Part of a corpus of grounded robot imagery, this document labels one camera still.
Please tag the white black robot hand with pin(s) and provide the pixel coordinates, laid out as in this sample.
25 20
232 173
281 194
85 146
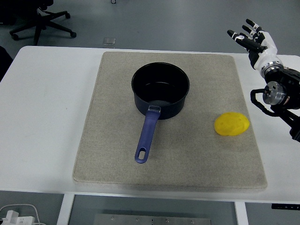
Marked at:
268 54

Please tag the yellow potato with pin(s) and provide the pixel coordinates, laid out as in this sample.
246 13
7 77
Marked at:
230 124

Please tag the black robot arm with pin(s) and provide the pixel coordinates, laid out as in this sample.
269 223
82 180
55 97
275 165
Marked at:
288 77

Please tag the beige grey table mat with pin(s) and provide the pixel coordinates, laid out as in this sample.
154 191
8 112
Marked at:
187 152

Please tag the black table control panel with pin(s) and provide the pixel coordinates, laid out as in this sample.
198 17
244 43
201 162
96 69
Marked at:
286 206

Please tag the silver floor socket plate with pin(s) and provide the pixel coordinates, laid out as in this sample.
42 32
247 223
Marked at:
109 41

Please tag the white table leg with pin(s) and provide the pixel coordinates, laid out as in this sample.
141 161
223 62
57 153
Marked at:
241 214
64 211

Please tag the grey metal plate with screws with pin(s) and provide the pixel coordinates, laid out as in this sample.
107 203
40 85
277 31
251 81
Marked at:
152 220

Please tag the black office chair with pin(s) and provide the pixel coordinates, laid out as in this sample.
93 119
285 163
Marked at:
39 23

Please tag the black object beside table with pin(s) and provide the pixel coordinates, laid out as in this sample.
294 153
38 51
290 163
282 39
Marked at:
4 63

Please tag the white power strip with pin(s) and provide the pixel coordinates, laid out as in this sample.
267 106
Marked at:
23 220

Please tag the white power adapter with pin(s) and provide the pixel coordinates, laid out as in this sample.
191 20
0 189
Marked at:
12 214

